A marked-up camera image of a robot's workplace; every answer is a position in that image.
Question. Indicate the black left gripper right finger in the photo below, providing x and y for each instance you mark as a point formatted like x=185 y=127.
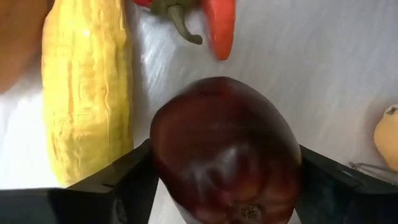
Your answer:
x=342 y=202

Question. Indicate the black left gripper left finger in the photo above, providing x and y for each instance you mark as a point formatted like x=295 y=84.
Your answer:
x=93 y=205

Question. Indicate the yellow lemon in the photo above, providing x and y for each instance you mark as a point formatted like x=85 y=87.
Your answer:
x=388 y=140

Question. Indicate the yellow corn cob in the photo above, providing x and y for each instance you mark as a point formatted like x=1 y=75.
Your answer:
x=87 y=93

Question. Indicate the dark red apple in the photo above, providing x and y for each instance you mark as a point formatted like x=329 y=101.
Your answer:
x=225 y=149

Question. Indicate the orange fruit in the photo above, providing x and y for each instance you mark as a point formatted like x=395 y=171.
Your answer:
x=18 y=37

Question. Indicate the red long pepper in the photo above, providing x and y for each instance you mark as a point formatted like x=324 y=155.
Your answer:
x=178 y=18

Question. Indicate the orange carrot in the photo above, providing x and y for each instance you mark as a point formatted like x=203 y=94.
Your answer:
x=220 y=28

